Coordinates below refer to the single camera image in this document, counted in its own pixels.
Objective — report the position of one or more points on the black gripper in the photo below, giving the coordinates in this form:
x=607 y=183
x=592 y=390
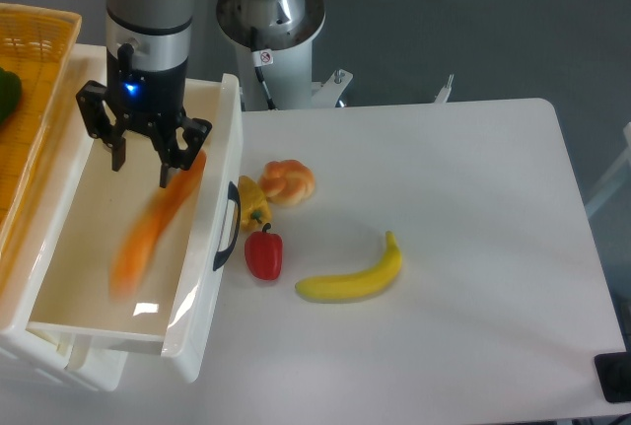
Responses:
x=144 y=95

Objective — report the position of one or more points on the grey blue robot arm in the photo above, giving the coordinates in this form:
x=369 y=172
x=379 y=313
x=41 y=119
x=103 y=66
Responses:
x=147 y=52

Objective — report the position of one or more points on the open white upper drawer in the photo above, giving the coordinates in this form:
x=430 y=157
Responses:
x=170 y=314

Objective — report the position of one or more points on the round braided bread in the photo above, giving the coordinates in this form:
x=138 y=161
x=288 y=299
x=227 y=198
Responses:
x=287 y=183

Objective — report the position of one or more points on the white drawer cabinet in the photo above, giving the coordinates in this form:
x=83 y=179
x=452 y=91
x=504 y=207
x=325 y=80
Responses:
x=28 y=353

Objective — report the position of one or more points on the yellow woven basket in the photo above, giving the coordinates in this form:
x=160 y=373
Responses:
x=35 y=45

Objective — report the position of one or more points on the green bell pepper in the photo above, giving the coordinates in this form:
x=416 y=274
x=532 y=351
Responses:
x=10 y=93

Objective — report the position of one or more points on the yellow bell pepper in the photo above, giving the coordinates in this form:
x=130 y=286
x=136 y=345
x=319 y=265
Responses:
x=255 y=209

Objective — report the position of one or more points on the red bell pepper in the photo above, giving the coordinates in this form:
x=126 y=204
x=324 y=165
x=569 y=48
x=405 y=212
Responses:
x=264 y=254

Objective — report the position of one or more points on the yellow banana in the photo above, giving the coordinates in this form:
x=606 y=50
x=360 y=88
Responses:
x=355 y=286

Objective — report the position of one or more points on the black device at table edge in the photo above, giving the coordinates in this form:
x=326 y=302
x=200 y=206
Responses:
x=613 y=371

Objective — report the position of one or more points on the dark blue drawer handle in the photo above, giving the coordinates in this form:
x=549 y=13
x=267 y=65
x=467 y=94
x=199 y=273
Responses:
x=231 y=227

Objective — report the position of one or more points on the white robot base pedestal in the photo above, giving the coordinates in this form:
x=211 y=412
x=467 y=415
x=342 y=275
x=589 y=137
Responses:
x=273 y=43

